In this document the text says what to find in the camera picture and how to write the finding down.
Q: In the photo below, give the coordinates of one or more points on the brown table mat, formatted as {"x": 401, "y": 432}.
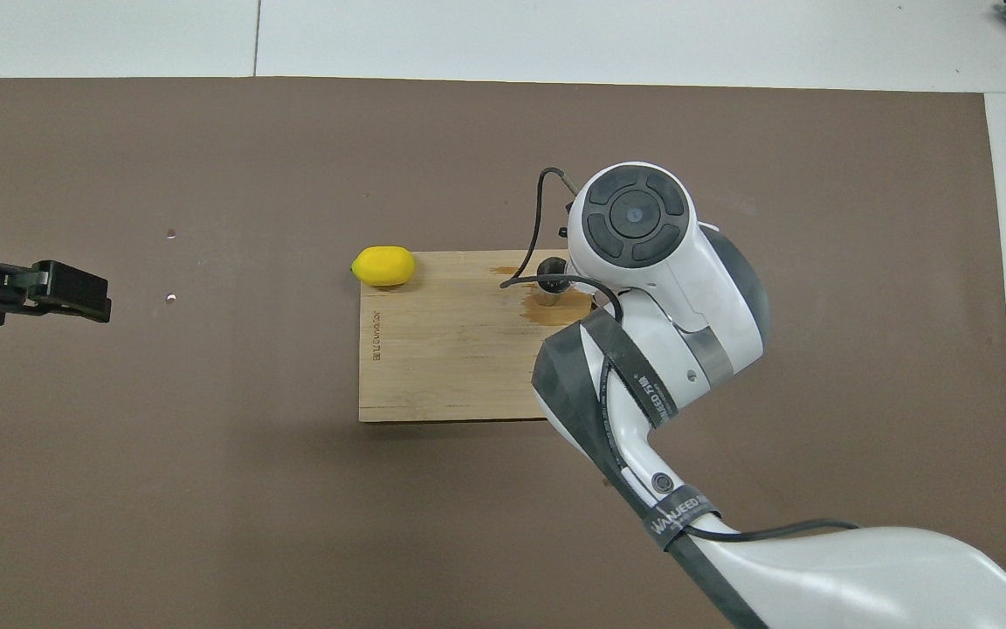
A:
{"x": 206, "y": 480}

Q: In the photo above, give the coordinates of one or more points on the yellow lemon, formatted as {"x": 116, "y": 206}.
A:
{"x": 383, "y": 266}

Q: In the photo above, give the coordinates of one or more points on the wooden cutting board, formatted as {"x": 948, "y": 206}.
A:
{"x": 451, "y": 349}

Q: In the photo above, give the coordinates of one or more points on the steel jigger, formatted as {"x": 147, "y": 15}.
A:
{"x": 549, "y": 267}

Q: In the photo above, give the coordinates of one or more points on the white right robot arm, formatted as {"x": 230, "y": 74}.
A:
{"x": 686, "y": 279}

